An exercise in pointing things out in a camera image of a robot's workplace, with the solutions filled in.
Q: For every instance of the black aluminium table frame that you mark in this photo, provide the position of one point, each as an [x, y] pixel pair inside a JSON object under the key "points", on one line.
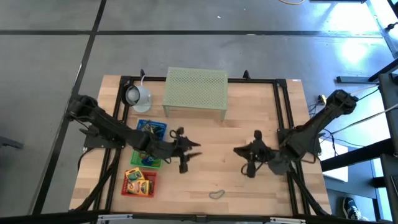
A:
{"points": [[258, 81]]}

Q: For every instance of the silver bracket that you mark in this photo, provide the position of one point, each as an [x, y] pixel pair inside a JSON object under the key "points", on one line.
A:
{"points": [[115, 216], [287, 220]]}

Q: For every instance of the person's shoe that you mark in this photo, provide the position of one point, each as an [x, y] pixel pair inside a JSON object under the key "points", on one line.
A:
{"points": [[351, 208]]}

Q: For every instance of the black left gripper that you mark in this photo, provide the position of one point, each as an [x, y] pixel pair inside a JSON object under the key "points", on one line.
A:
{"points": [[171, 151]]}

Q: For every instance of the white desk lamp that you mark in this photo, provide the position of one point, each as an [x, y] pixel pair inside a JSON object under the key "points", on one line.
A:
{"points": [[143, 99]]}

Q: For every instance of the black rig crossbar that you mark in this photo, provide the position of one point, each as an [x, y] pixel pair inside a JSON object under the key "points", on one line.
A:
{"points": [[62, 217]]}

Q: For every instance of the black frame bracket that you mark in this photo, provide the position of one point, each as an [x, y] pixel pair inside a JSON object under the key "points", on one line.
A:
{"points": [[142, 73], [246, 74]]}

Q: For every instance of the small yellow crayon box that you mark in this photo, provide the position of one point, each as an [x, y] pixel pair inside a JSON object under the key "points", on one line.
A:
{"points": [[134, 174]]}

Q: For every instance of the blue plastic basket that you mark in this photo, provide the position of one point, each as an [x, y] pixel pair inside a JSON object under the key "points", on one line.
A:
{"points": [[139, 122]]}

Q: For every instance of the large yellow crayon box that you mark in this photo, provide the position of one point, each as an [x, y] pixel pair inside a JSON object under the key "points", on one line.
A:
{"points": [[140, 188]]}

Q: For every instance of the red plastic basket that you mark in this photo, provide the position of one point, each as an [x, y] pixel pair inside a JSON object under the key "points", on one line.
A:
{"points": [[151, 175]]}

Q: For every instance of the grey furniture foot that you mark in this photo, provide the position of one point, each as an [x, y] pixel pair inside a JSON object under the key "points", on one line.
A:
{"points": [[9, 143]]}

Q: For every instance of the yellow power plug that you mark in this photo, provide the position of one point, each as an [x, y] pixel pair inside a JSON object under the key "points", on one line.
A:
{"points": [[322, 99]]}

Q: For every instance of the green plastic basket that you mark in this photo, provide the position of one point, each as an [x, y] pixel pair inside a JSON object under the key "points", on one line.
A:
{"points": [[135, 161]]}

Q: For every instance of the black metal stand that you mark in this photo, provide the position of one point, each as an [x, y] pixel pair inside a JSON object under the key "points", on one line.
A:
{"points": [[388, 109]]}

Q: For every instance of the small black camera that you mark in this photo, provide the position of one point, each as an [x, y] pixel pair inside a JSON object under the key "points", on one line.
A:
{"points": [[201, 218]]}

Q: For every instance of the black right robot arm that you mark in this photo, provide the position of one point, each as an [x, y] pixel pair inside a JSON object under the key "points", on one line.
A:
{"points": [[317, 124]]}

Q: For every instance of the green perforated metal shelf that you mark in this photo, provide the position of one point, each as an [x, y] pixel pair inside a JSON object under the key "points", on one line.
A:
{"points": [[196, 88]]}

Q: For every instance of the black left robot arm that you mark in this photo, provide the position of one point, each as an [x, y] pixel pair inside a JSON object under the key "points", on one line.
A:
{"points": [[105, 124]]}

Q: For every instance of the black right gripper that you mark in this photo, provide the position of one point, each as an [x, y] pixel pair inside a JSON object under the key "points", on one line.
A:
{"points": [[261, 154]]}

